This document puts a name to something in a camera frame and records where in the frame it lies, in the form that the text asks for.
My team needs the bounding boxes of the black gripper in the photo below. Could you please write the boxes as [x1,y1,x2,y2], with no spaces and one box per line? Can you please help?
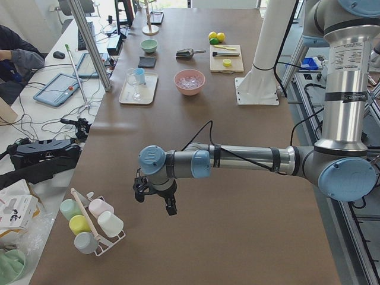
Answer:
[132,168,178,216]

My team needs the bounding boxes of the metal ice scoop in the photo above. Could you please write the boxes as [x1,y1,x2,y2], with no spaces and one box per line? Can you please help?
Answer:
[176,48,206,59]

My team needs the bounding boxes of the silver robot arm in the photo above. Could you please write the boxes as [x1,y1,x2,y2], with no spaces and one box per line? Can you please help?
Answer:
[133,142,313,216]
[298,1,379,201]

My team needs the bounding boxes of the white cup in rack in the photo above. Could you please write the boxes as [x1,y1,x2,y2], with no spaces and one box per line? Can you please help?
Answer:
[97,211,124,238]

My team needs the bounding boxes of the pink cup in rack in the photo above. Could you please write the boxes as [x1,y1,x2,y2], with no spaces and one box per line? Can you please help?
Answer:
[88,198,114,218]

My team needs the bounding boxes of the grey cup in rack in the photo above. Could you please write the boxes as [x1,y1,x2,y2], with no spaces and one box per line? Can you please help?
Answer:
[74,232,99,254]

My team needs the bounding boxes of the yellow cup in rack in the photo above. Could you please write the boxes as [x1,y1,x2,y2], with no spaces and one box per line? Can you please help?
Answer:
[69,215,91,236]

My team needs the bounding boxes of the green cup in rack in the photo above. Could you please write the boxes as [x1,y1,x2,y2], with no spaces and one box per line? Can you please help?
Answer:
[59,199,82,221]

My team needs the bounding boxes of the clear ice cubes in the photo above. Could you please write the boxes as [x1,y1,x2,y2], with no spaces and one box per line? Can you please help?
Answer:
[176,75,203,90]

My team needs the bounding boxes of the blue cup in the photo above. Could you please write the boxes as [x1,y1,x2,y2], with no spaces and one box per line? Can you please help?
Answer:
[134,67,145,85]

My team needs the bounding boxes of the cream serving tray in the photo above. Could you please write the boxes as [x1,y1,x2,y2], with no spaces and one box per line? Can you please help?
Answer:
[119,72,158,105]

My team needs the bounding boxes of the pink bowl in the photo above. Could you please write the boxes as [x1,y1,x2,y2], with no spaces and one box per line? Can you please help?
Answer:
[174,69,205,96]

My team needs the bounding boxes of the wine glass on tray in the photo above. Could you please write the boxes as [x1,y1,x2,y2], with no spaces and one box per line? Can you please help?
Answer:
[126,68,141,101]

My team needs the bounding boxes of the dark grey cloth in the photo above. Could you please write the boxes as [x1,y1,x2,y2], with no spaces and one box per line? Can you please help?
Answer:
[138,56,156,68]

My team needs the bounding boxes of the half lemon slice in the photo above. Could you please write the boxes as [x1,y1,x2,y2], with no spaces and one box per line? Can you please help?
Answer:
[223,59,232,67]

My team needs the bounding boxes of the wooden cutting board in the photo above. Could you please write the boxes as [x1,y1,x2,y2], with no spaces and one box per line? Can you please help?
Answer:
[210,45,244,73]

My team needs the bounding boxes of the metal muddler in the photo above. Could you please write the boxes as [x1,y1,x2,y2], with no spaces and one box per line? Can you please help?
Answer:
[212,51,240,57]

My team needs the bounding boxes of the green bowl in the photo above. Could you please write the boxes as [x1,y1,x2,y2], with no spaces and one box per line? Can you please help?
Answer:
[140,39,158,53]

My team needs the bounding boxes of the blue teach pendant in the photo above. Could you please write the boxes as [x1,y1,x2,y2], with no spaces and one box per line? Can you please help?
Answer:
[33,73,79,107]
[76,53,99,79]

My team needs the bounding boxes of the yellow plastic knife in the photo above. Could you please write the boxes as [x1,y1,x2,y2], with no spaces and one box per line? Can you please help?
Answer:
[214,45,236,50]

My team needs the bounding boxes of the green lime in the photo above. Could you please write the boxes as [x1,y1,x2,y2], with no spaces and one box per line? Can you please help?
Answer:
[209,37,219,45]

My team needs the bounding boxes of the yellow lemon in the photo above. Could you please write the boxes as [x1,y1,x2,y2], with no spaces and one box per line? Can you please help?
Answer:
[209,31,218,40]
[217,32,226,42]

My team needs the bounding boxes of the wooden glass stand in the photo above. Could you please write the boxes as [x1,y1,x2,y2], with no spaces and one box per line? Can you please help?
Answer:
[142,0,159,36]

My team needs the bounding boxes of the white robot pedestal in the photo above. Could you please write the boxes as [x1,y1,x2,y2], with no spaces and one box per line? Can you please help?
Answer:
[235,0,298,106]

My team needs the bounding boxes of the aluminium frame post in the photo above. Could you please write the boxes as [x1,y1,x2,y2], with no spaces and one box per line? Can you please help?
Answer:
[68,0,112,91]

